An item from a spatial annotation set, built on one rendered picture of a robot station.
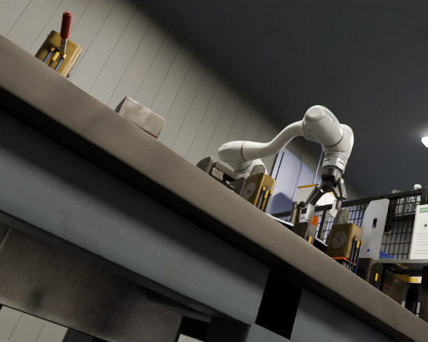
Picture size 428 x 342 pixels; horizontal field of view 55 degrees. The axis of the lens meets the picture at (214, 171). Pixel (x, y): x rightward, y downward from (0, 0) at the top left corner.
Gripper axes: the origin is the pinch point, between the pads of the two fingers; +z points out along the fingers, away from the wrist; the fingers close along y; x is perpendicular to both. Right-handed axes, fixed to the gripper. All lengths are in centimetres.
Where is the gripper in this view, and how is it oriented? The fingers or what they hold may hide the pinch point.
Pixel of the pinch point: (321, 216)
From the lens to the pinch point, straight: 162.8
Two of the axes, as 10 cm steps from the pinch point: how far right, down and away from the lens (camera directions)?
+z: -3.3, 8.6, -3.9
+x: 8.0, 4.8, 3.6
